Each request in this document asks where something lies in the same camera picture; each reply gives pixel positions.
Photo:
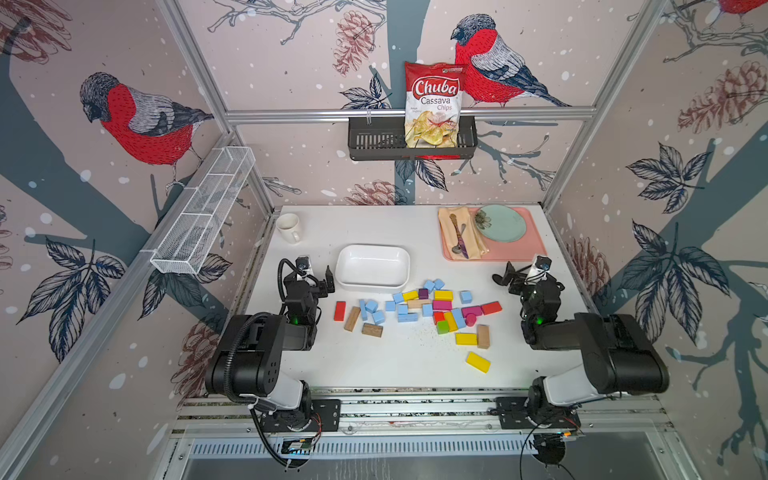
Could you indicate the red block left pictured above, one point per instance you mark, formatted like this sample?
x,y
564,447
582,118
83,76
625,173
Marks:
x,y
340,311

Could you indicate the yellow block middle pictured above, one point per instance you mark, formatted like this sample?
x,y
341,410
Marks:
x,y
466,339

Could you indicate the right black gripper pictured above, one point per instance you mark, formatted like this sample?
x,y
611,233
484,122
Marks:
x,y
529,285

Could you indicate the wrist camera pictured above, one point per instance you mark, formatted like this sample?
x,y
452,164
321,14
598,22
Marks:
x,y
539,269
303,264

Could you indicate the beige cloth napkin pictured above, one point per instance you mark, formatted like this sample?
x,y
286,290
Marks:
x,y
475,244

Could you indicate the brown wooden block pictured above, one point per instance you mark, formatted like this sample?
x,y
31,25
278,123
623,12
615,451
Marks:
x,y
372,330

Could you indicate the pink plastic tray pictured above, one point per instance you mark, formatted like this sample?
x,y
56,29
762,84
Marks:
x,y
524,249

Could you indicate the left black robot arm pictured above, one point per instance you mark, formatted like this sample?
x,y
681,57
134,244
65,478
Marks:
x,y
246,365

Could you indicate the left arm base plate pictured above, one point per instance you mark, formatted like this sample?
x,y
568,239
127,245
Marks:
x,y
320,415

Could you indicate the wooden block right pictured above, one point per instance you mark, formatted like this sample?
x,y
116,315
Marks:
x,y
483,336

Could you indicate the long wooden block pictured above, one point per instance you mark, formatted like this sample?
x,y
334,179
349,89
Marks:
x,y
352,318

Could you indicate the Chuba cassava chips bag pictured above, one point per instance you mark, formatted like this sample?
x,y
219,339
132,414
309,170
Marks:
x,y
432,106

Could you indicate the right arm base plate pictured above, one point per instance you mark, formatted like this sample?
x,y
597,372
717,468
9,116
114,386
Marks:
x,y
514,413

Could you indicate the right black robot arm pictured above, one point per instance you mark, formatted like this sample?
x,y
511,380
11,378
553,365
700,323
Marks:
x,y
617,357

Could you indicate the white ceramic serving dish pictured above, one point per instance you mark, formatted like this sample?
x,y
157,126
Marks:
x,y
368,267

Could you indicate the red block right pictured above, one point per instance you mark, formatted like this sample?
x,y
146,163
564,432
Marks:
x,y
491,308

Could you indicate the black wall basket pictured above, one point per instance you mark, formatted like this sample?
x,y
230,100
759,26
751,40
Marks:
x,y
383,139

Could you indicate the white ceramic mug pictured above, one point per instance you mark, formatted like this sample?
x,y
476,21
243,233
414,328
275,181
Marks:
x,y
288,226

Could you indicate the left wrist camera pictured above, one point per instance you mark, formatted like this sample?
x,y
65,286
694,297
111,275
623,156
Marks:
x,y
303,264

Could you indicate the yellow block front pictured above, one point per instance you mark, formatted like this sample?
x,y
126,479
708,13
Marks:
x,y
478,362

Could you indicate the yellow block top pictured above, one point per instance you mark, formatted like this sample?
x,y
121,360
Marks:
x,y
443,295

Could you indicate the metal spoon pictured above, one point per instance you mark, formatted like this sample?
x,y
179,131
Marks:
x,y
460,247

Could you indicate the blue blocks top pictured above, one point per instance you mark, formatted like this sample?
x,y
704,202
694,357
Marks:
x,y
432,285

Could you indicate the white wire wall basket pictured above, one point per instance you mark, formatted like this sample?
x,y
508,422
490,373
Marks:
x,y
191,237

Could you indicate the red block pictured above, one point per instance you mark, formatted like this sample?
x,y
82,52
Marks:
x,y
340,311
491,308

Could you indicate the green ceramic plate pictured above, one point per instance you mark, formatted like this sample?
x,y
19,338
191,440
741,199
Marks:
x,y
500,223

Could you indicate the yellow block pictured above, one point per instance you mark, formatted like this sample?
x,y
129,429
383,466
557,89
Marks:
x,y
478,362
443,295
466,339

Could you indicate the magenta block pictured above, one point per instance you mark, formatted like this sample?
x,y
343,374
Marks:
x,y
442,305

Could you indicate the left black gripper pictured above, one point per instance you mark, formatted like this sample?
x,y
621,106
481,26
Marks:
x,y
306,285

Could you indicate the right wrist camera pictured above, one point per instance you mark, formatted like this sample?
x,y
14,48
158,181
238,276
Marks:
x,y
539,269

